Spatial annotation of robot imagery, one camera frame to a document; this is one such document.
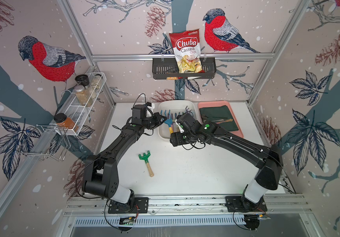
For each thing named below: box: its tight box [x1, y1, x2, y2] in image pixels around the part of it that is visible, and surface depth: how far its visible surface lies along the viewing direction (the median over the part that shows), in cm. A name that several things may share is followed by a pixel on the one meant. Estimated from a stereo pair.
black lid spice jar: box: [74, 74, 91, 90], surface depth 76 cm
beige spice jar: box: [74, 84, 93, 107], surface depth 74 cm
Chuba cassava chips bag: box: [169, 28, 206, 74], surface depth 85 cm
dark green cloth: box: [199, 105, 239, 132], surface depth 116 cm
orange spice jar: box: [53, 112, 79, 132], surface depth 62 cm
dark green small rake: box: [138, 150, 155, 178], surface depth 90 cm
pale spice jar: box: [90, 75, 103, 90], surface depth 87 cm
